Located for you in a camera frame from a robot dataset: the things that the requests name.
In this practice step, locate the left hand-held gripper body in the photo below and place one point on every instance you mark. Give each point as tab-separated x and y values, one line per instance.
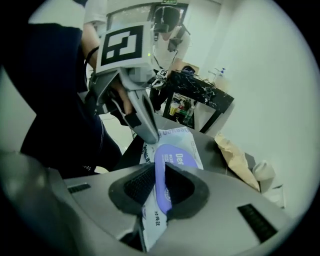
122	45

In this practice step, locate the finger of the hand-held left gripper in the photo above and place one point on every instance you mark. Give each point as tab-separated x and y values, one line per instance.
153	127
138	105

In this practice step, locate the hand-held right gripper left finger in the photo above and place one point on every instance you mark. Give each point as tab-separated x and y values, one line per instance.
100	200

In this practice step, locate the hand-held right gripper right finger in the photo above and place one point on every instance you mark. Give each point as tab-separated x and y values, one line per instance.
220	220

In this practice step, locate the white wet wipe pack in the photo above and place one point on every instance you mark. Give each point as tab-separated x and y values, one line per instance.
180	137

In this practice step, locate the person's left forearm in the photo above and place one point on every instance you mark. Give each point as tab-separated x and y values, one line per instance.
91	37

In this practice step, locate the person's left hand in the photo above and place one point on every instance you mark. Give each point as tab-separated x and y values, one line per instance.
122	97

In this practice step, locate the yellow cup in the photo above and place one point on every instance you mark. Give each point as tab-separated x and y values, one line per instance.
173	110

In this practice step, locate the clear plastic bottle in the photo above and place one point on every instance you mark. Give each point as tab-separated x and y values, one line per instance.
189	115

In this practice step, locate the wooden vanity cabinet black top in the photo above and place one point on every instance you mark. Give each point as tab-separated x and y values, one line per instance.
207	147

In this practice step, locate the black marble table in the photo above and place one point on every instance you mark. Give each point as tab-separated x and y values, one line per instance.
200	90

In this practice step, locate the dark blue cloth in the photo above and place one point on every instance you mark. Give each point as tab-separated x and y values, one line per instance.
188	70

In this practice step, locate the brown paper packet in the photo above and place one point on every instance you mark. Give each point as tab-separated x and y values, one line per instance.
235	160

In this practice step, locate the small white cup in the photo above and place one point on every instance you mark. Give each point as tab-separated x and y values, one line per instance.
263	175

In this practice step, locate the green exit sign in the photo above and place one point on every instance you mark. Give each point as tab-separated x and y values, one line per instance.
170	2

